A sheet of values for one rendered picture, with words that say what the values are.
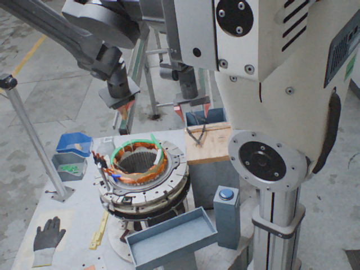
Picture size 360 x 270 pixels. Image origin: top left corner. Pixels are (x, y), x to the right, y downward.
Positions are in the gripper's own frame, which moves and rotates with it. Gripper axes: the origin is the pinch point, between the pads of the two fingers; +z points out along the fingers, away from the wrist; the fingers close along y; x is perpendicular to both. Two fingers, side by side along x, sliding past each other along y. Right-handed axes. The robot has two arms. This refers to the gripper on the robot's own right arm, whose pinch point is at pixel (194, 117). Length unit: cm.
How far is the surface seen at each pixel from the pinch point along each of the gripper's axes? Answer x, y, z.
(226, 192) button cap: 26.6, -6.0, 13.9
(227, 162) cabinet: 10.7, -8.9, 15.0
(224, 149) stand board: 7.7, -8.6, 10.9
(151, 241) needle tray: 40.1, 19.0, 15.4
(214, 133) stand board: -2.6, -6.5, 10.3
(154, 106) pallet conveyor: -179, 38, 91
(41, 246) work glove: 18, 68, 35
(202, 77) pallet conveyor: -104, -9, 35
